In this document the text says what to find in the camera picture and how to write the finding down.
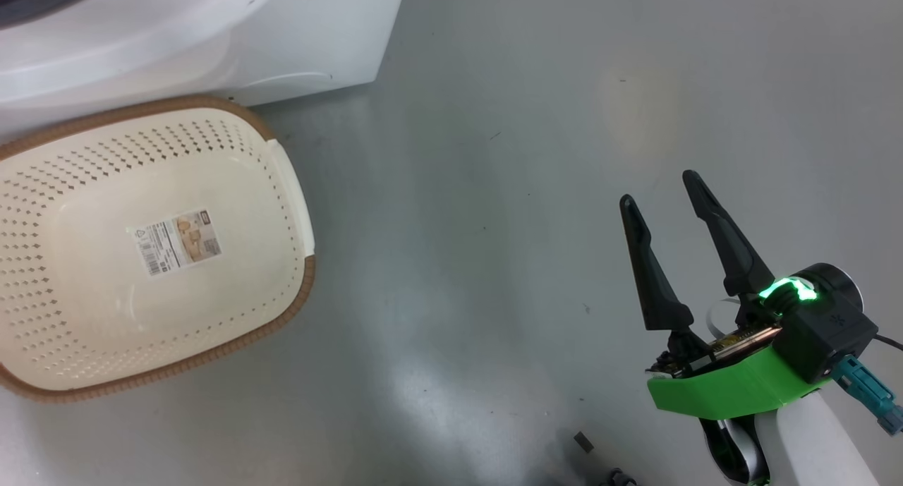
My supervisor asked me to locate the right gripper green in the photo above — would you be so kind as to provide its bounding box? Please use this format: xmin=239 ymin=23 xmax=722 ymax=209
xmin=619 ymin=169 xmax=833 ymax=421

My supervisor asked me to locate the white washing machine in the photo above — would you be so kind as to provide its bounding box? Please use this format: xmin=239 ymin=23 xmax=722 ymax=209
xmin=0 ymin=0 xmax=410 ymax=138

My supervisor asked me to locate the basket product sticker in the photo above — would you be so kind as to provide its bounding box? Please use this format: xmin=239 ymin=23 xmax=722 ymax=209
xmin=127 ymin=211 xmax=222 ymax=277

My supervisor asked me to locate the cream perforated laundry basket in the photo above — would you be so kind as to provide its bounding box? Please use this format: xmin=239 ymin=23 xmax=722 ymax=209
xmin=0 ymin=95 xmax=317 ymax=403

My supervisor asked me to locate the white flat ribbon cable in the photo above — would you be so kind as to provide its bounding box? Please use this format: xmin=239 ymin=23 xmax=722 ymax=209
xmin=708 ymin=297 xmax=741 ymax=339

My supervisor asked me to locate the right arm teal cable connector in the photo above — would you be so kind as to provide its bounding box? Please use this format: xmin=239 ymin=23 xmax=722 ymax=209
xmin=831 ymin=354 xmax=903 ymax=436

